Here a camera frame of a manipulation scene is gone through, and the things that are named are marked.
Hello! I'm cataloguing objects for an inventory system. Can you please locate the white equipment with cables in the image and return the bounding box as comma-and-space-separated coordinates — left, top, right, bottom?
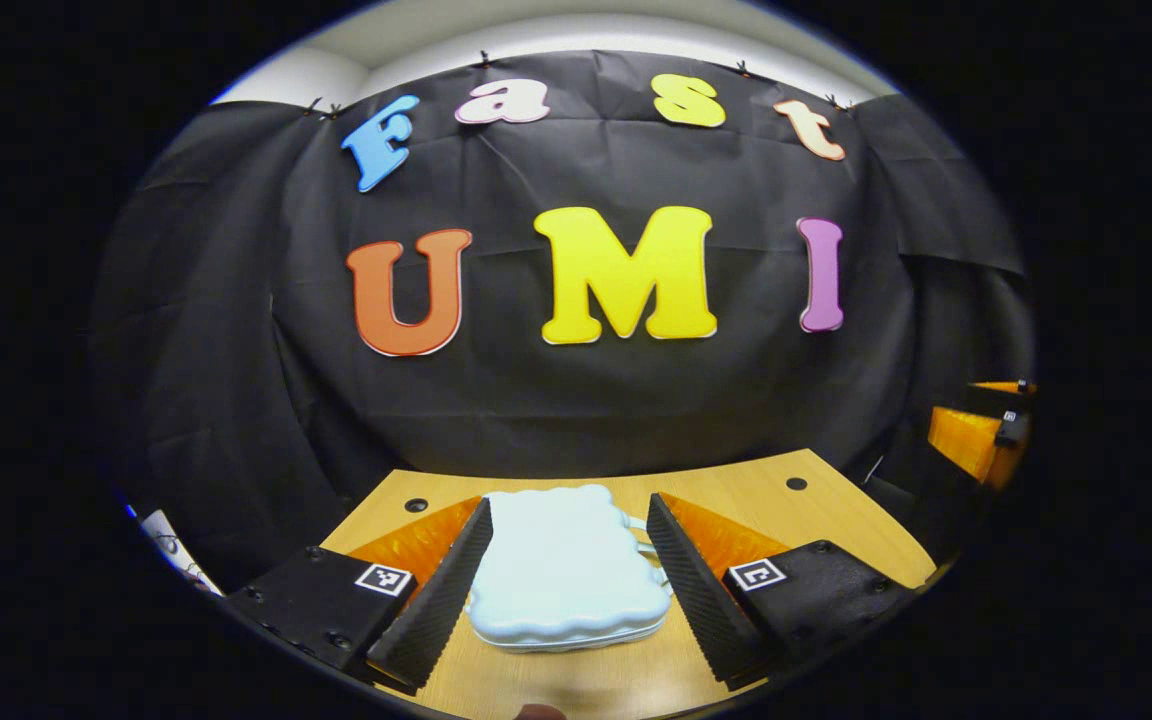
136, 510, 222, 596

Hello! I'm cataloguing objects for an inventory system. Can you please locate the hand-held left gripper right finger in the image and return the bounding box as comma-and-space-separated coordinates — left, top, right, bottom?
644, 492, 922, 693

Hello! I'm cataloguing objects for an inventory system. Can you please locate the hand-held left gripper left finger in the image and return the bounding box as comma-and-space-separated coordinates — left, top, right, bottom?
226, 497, 495, 698

